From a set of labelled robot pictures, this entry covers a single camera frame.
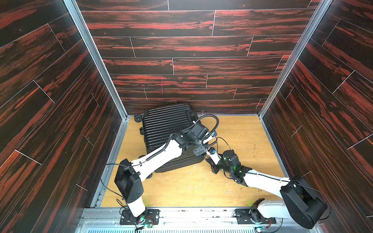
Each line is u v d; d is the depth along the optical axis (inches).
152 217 28.8
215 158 29.1
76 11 26.6
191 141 21.6
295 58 33.3
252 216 25.9
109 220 28.9
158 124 34.1
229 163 26.3
